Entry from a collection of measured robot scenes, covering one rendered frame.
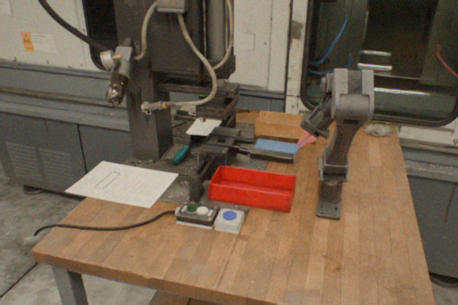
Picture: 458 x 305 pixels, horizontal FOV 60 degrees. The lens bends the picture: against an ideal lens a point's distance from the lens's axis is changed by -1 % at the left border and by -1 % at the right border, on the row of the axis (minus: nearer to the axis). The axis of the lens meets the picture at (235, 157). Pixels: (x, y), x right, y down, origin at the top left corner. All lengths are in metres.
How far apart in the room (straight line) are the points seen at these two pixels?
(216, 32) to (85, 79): 1.29
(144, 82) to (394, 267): 0.93
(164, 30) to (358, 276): 0.89
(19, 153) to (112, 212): 1.87
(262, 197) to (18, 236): 1.94
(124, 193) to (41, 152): 1.64
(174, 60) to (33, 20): 1.39
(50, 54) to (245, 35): 1.17
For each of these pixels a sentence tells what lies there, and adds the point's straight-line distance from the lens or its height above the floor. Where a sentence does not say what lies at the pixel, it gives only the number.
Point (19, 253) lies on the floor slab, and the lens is 2.69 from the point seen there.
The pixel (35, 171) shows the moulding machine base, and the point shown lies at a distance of 3.02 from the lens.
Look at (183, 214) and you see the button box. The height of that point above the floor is 0.93.
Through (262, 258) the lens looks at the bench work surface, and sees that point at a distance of 1.04.
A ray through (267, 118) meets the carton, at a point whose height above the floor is 0.94.
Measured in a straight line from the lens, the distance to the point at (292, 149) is 1.35.
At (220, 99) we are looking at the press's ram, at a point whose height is 1.15.
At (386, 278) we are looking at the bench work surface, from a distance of 1.05.
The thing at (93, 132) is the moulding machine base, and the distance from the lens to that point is 2.53.
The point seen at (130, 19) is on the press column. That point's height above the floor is 1.39.
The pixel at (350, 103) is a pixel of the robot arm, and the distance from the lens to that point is 0.99.
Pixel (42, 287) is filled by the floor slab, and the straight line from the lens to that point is 2.42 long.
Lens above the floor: 1.60
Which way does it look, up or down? 28 degrees down
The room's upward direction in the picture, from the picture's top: 1 degrees clockwise
